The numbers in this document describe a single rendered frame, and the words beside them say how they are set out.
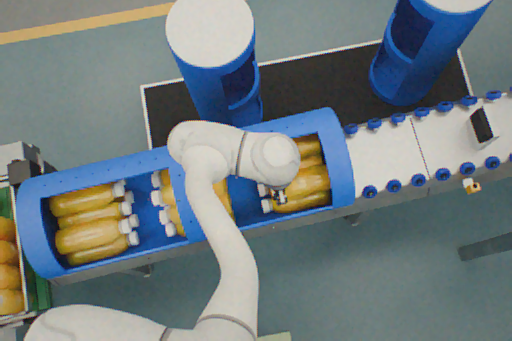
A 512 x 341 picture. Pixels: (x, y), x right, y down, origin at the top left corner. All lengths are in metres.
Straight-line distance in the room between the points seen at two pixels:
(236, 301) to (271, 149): 0.37
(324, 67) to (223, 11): 0.98
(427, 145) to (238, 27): 0.70
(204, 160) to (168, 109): 1.55
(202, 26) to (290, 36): 1.17
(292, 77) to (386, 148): 0.99
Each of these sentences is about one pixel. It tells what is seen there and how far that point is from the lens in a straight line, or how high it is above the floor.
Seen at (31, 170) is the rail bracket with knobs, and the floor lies 1.00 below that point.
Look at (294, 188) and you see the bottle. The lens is 1.61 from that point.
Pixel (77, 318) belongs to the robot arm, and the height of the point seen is 1.86.
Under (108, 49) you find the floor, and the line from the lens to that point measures 3.10.
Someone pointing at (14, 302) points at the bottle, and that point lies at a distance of 1.83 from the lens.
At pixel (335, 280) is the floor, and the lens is 2.72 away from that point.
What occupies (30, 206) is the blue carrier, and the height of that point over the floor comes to 1.23.
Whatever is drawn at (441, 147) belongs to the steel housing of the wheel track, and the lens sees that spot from 1.91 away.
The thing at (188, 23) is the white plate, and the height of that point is 1.04.
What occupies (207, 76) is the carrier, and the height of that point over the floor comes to 0.96.
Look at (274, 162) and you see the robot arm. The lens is 1.20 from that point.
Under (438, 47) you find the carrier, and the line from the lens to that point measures 2.18.
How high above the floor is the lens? 2.71
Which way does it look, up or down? 75 degrees down
